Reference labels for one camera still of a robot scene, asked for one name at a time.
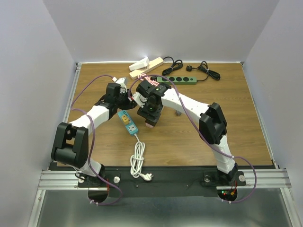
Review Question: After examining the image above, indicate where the pink power strip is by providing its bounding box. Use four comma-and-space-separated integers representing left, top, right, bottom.
145, 122, 154, 128

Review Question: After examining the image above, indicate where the small grey plug adapter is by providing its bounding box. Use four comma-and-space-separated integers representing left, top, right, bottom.
175, 111, 182, 116

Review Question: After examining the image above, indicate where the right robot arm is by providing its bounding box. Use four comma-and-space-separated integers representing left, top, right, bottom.
131, 80, 238, 184

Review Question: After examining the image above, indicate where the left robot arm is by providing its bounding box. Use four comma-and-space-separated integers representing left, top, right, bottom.
51, 80, 137, 186

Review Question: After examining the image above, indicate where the small yellow plug adapter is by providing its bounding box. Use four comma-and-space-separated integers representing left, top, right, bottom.
122, 116, 131, 125

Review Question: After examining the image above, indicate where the green power strip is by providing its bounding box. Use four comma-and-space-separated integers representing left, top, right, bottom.
157, 76, 197, 85

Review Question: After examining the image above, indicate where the white wedge adapter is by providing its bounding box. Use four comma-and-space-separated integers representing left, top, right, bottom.
129, 57, 150, 71

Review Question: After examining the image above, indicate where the cream power strip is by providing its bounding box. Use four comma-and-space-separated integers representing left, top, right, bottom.
129, 57, 164, 80

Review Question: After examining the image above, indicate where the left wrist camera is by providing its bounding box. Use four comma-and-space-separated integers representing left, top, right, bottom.
115, 77, 128, 89

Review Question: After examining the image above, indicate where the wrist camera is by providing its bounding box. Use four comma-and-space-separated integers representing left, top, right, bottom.
115, 77, 128, 89
132, 92, 148, 108

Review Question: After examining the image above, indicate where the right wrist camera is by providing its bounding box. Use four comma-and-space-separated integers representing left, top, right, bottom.
132, 92, 148, 108

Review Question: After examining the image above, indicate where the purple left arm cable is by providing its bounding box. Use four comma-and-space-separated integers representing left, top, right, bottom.
71, 74, 124, 207

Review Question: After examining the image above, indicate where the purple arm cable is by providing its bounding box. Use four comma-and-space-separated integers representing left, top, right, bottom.
129, 75, 257, 204
71, 74, 124, 207

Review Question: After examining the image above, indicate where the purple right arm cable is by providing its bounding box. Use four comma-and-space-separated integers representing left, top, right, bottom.
129, 75, 257, 204

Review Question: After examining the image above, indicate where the white coiled cable with plug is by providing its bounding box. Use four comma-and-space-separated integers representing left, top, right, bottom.
130, 134, 154, 182

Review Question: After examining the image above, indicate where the black cable of cream strip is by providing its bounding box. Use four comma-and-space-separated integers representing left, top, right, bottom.
150, 56, 184, 82

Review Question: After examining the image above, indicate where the black cable of green strip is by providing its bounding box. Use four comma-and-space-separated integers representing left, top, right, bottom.
186, 61, 221, 82

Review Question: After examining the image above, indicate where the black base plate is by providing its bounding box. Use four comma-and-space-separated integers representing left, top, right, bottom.
76, 166, 246, 199

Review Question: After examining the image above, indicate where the aluminium frame rail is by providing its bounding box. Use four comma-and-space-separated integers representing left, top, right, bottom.
27, 62, 82, 227

